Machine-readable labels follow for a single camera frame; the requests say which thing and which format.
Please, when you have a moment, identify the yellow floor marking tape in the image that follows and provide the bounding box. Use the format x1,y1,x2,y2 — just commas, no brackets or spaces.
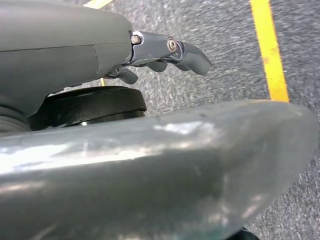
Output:
83,0,290,103

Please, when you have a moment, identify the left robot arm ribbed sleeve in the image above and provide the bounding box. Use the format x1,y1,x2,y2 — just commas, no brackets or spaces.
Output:
0,95,31,134

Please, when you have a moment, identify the black stanchion with round base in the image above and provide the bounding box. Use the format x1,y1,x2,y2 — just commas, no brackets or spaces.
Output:
28,85,147,131

